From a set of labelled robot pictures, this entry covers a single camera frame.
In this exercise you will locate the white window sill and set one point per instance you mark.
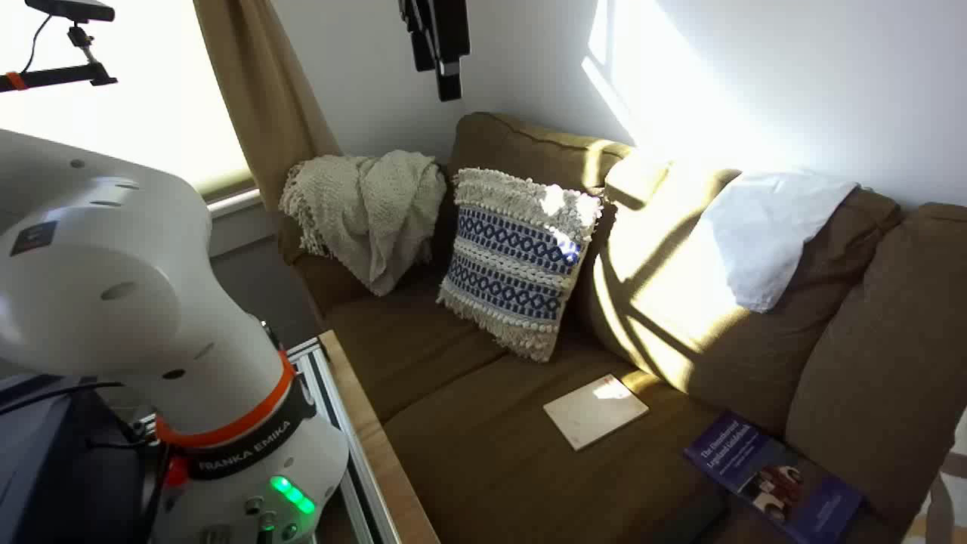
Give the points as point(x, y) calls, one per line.
point(235, 201)

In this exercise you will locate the aluminium profile frame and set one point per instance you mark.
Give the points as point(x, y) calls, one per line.
point(333, 424)

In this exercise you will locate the beige fringed throw blanket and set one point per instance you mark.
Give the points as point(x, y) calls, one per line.
point(373, 216)

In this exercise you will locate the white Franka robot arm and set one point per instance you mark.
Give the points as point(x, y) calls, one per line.
point(110, 292)

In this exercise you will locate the wooden board edge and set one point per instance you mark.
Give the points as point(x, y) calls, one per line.
point(380, 443)

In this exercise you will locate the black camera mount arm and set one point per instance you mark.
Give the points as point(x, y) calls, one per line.
point(61, 75)

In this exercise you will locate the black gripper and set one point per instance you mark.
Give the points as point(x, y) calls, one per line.
point(430, 21)

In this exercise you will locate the red connector plug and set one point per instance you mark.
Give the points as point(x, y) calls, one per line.
point(177, 471)

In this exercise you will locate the black controller box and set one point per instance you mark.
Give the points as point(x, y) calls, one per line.
point(49, 474)

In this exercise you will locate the black camera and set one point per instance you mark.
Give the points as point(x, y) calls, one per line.
point(70, 9)

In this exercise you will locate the white paper card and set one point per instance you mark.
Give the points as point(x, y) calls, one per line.
point(593, 411)

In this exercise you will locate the tan curtain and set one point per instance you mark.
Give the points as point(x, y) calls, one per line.
point(267, 92)

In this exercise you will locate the white fabric with brown stripes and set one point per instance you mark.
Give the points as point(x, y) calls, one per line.
point(939, 508)

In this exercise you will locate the blue white patterned cushion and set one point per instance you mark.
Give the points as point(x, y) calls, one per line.
point(514, 261)

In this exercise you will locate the white towel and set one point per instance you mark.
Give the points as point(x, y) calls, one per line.
point(773, 237)

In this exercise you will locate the purple booklet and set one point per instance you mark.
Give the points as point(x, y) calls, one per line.
point(773, 474)

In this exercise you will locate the brown fabric sofa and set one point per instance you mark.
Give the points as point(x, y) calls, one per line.
point(486, 443)

